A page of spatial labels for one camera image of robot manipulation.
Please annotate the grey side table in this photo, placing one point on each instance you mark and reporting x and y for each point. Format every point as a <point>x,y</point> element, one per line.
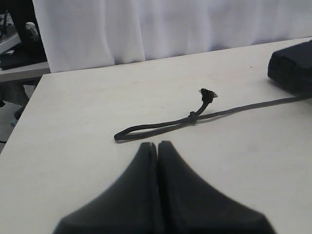
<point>22,56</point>

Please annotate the white backdrop curtain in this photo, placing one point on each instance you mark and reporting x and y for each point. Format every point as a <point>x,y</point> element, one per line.
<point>81,34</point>

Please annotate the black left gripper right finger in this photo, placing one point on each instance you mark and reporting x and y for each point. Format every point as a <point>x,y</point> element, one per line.
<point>192,206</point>

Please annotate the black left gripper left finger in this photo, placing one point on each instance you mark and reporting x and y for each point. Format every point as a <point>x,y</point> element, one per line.
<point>128,206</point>

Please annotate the black plastic carrying case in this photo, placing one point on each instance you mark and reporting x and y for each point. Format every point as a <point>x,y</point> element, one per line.
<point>291,68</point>

